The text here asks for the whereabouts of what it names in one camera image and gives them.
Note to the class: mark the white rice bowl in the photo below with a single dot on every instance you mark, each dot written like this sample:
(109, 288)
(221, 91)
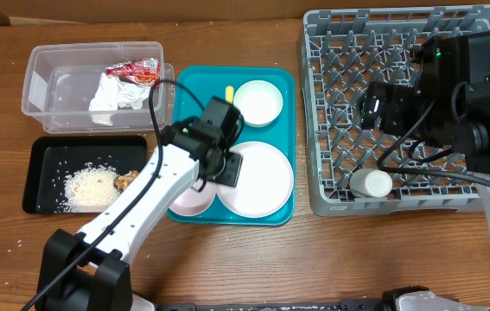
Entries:
(259, 101)

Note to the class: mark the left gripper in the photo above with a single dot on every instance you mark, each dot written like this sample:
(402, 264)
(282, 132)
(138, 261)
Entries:
(230, 177)

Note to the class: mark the yellow plastic spoon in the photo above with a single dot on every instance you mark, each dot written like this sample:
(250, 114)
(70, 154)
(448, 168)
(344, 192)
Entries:
(229, 94)

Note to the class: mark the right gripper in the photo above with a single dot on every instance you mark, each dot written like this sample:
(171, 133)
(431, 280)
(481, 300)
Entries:
(394, 97)

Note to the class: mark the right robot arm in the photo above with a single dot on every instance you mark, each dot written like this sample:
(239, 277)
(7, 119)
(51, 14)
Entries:
(448, 107)

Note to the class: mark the pile of white rice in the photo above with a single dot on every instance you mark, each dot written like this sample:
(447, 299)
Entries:
(87, 190)

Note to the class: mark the black waste tray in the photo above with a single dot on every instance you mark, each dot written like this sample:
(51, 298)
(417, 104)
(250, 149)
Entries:
(54, 160)

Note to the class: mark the clear plastic bin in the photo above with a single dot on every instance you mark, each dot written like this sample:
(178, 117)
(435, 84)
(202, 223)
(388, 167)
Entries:
(61, 81)

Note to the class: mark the large white plate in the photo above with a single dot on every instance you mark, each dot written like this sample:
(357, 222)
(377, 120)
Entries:
(265, 181)

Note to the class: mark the red snack wrapper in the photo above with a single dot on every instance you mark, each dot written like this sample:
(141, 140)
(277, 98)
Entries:
(144, 72)

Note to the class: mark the teal serving tray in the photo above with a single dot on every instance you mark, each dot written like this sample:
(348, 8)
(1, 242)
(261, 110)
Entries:
(208, 81)

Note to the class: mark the brown food scrap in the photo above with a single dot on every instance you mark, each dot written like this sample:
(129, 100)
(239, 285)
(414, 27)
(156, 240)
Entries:
(121, 182)

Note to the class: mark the grey dishwasher rack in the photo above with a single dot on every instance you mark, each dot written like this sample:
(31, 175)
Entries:
(342, 52)

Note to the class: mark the crumpled white paper napkin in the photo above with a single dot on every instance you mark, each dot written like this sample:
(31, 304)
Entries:
(113, 94)

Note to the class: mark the small pink bowl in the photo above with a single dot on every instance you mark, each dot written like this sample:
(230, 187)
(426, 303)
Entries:
(191, 202)

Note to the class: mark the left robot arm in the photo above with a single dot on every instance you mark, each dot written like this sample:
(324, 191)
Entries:
(90, 270)

